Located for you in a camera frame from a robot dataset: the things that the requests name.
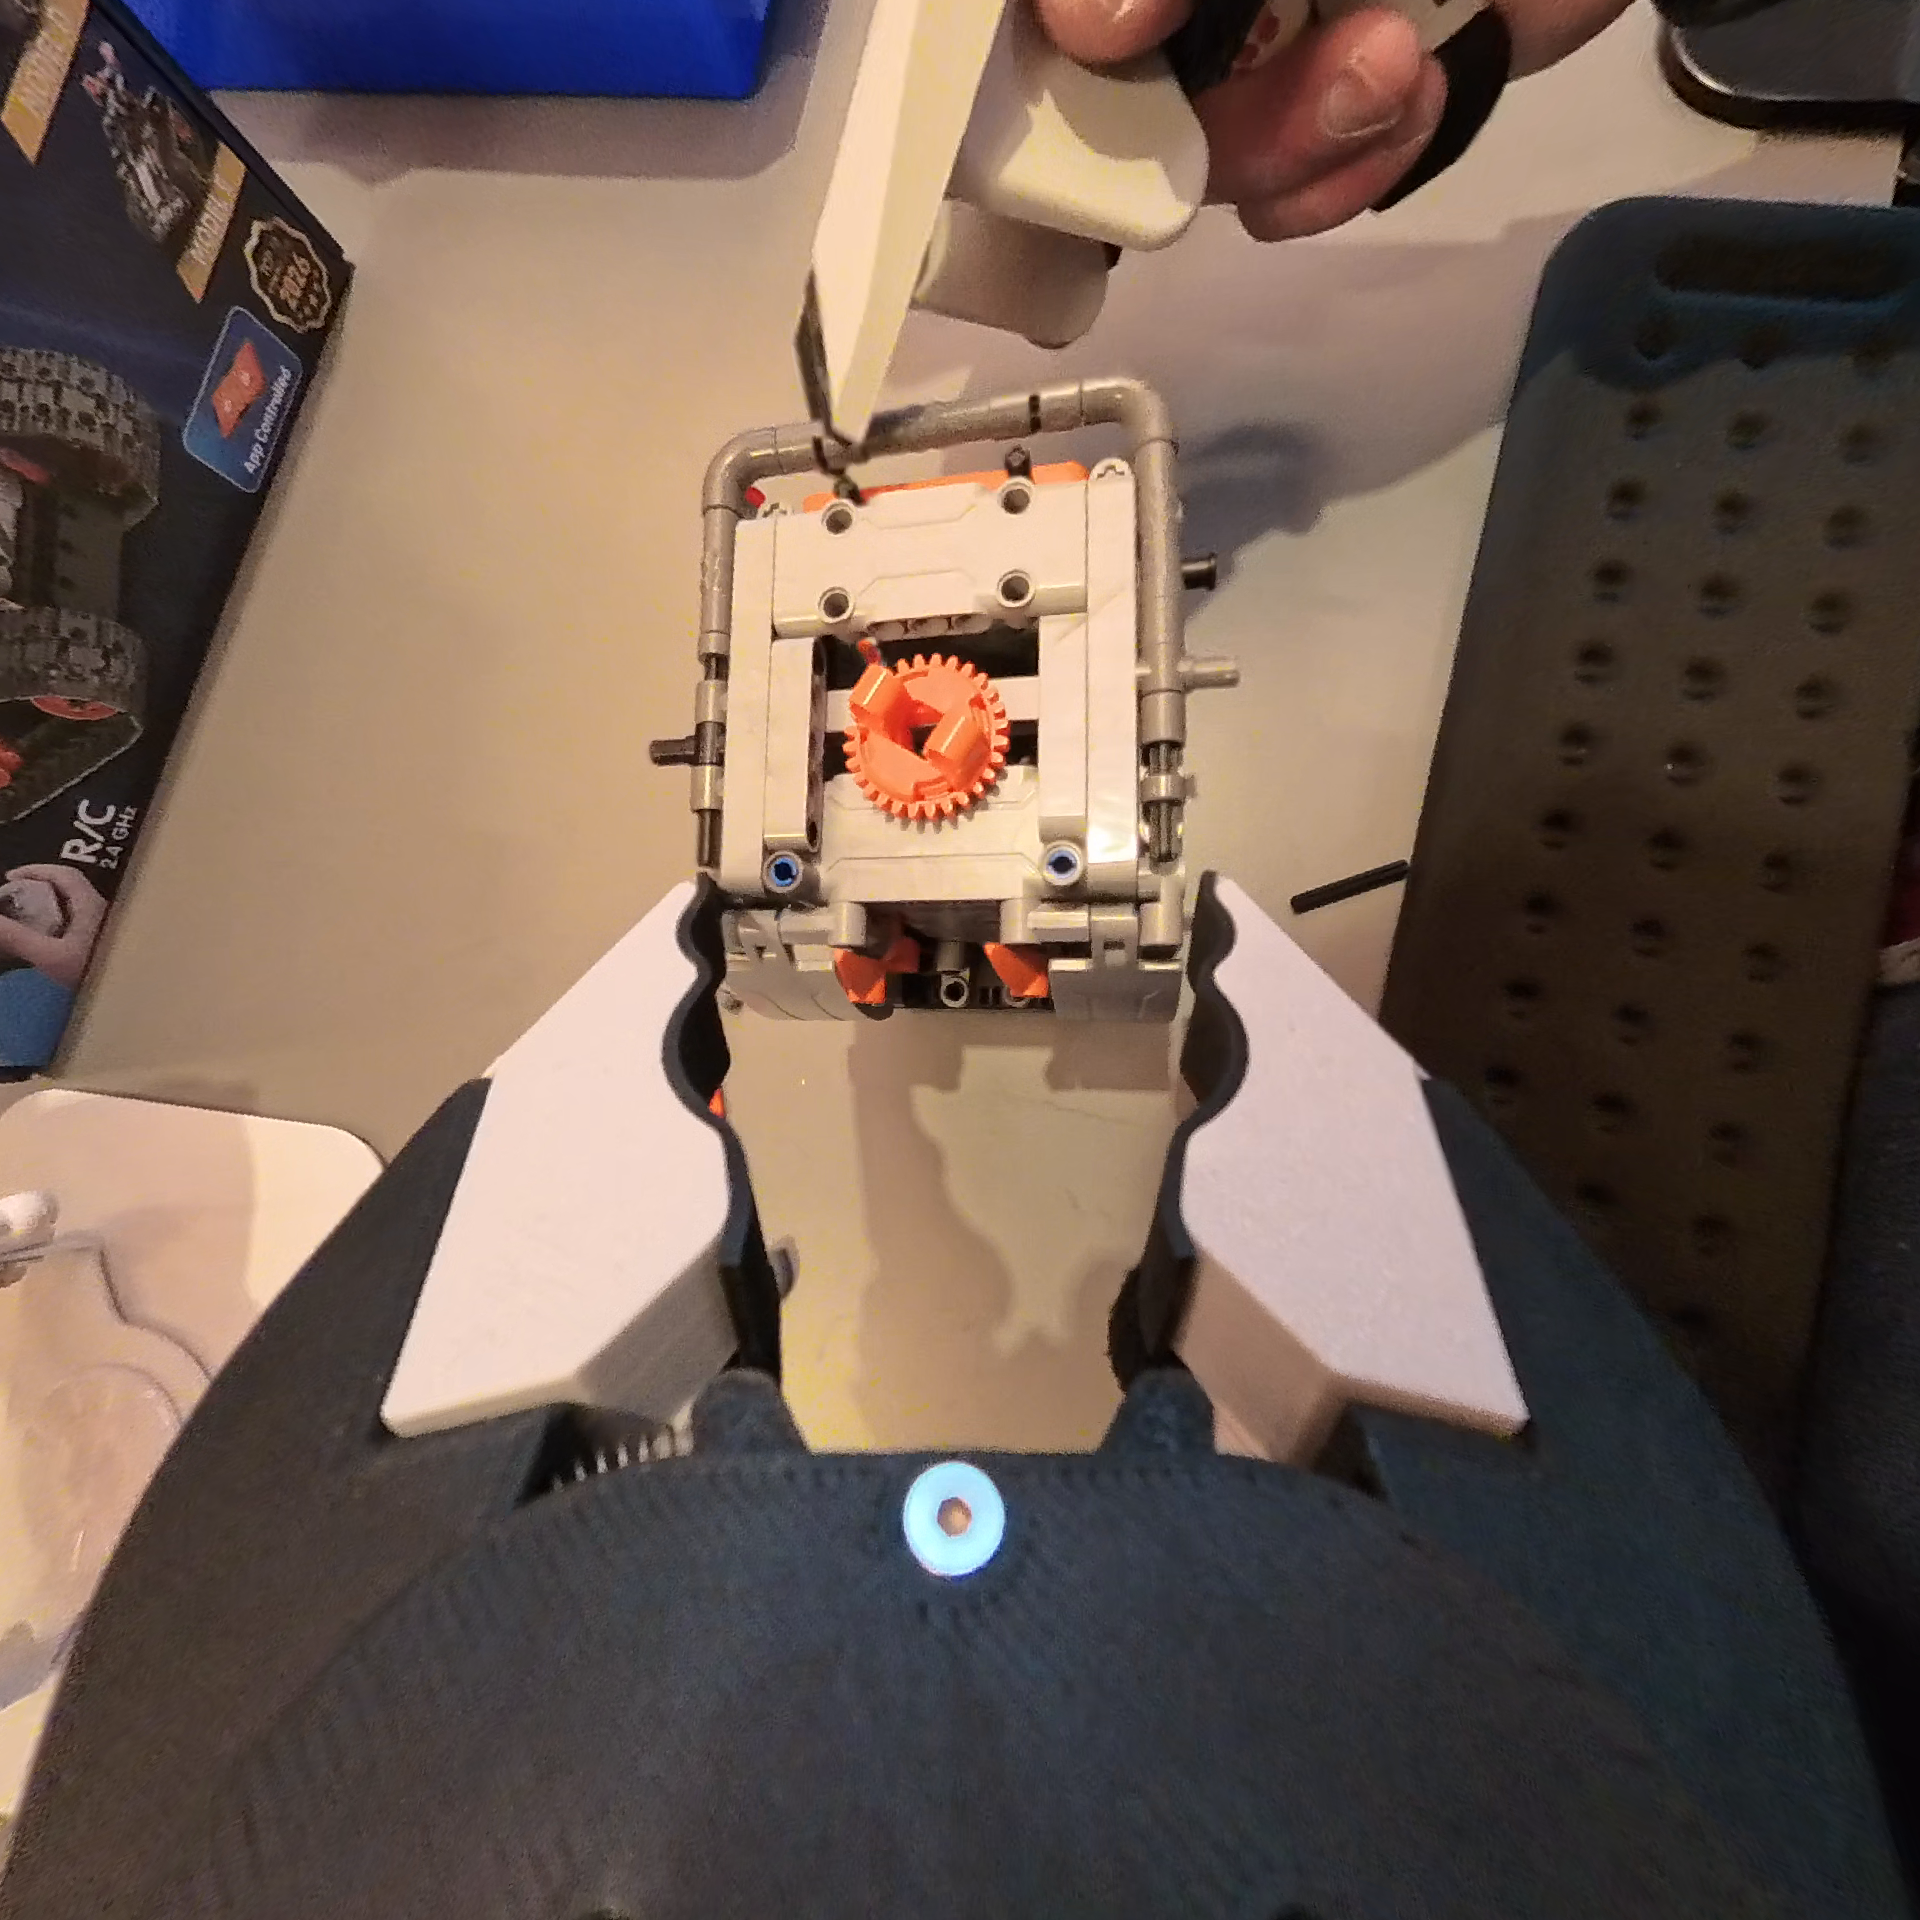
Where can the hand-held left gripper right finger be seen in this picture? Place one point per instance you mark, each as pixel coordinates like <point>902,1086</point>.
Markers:
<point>1319,1200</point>

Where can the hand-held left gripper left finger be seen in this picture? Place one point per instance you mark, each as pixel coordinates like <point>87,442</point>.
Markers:
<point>586,1200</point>

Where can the grey orange toy block model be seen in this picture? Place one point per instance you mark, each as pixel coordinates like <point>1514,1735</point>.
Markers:
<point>900,563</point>

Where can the grey bent toy tube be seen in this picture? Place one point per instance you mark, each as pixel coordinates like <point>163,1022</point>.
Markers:
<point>1080,402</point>

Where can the person's right hand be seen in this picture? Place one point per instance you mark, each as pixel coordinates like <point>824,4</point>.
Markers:
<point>1336,121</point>

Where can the blue storage bin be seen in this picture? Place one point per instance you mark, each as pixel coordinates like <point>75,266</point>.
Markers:
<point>449,45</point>

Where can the black toy axle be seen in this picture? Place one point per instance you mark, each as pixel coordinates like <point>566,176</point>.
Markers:
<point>1350,885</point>

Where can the dark perforated pad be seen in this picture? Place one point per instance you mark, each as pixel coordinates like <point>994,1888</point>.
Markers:
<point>1681,751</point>

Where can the clear plastic holder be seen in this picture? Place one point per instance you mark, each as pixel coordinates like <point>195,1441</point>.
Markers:
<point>104,1350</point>

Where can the dark printed toy kit box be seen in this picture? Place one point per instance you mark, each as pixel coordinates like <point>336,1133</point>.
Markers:
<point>120,450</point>

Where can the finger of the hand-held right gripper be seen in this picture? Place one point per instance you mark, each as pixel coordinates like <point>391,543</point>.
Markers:
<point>900,180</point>

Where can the white stand with flat base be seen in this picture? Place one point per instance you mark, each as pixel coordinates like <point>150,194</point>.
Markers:
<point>225,1186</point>

